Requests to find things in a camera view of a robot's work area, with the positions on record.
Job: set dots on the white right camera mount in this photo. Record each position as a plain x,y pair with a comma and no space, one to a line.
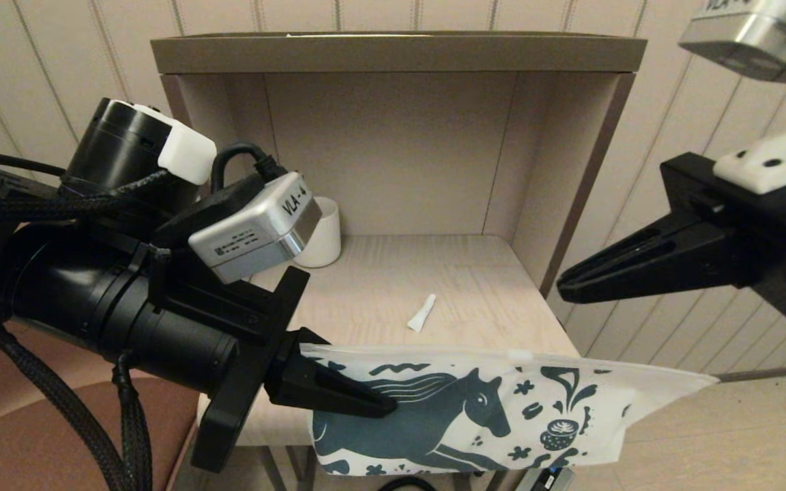
775,164

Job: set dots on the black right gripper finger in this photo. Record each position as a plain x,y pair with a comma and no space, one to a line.
659,281
700,239

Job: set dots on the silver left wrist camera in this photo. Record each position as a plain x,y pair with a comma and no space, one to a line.
256,232

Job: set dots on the white horse-print zip pouch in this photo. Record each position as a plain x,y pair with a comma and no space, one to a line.
502,423

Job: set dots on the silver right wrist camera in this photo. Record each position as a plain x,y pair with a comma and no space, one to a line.
754,41

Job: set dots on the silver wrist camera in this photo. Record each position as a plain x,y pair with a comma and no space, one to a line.
256,232
754,41

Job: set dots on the small white toothpaste tube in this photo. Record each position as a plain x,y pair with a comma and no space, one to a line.
421,315

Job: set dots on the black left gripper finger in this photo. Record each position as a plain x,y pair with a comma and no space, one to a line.
325,392

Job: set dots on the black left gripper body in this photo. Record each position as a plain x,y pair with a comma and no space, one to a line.
256,361

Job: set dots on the beige wooden hutch desk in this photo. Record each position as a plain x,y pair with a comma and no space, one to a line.
393,157

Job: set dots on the white ribbed ceramic mug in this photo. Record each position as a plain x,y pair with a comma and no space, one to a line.
325,239

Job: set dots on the grey power adapter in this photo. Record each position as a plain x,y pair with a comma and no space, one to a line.
546,480

